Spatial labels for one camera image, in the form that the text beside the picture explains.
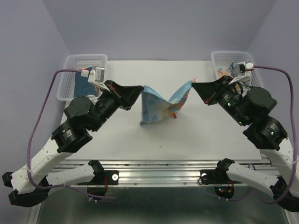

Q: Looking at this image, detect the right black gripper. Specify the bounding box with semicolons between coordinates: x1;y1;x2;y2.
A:
192;75;250;126

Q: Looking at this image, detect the aluminium mounting rail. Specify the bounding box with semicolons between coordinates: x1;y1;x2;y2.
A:
38;159;288;187

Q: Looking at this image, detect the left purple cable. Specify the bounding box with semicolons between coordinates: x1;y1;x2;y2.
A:
27;69;117;203

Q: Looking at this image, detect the purple cable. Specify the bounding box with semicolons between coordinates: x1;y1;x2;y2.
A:
27;69;117;203
218;65;294;205

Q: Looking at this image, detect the orange pink patterned towel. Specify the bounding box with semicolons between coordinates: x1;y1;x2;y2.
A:
217;68;233;79

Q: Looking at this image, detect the light blue spotted towel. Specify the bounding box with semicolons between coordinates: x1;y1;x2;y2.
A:
140;78;197;125

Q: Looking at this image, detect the blue yellow tiger towel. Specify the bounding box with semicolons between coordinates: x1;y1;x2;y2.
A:
73;67;99;98

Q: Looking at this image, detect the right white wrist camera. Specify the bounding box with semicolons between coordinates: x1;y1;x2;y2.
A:
229;61;254;84

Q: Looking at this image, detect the white plastic basket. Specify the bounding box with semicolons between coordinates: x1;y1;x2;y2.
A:
56;54;108;102
211;51;263;87

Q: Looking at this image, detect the right white plastic basket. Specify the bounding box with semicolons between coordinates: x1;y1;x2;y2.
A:
211;51;263;87

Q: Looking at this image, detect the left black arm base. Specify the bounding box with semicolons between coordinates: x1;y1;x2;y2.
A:
87;160;119;186

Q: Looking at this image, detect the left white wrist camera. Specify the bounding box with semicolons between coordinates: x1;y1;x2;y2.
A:
80;66;109;91

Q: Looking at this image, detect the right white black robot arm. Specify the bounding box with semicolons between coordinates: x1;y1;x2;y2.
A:
192;76;299;212

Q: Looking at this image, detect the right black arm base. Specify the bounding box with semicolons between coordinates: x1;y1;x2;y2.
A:
198;158;235;185

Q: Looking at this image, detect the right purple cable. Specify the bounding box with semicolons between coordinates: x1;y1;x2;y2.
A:
218;65;294;205

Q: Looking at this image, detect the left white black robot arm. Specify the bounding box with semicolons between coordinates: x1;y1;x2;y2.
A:
2;80;144;207

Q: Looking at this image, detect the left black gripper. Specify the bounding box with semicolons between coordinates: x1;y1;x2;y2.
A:
90;80;145;132

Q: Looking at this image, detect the white blue patterned towel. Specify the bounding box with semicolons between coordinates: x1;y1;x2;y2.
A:
228;62;252;95

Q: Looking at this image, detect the left white plastic basket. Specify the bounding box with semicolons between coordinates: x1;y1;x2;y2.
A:
56;54;108;102

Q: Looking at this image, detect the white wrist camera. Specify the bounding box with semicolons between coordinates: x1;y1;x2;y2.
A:
229;61;254;84
80;66;109;91

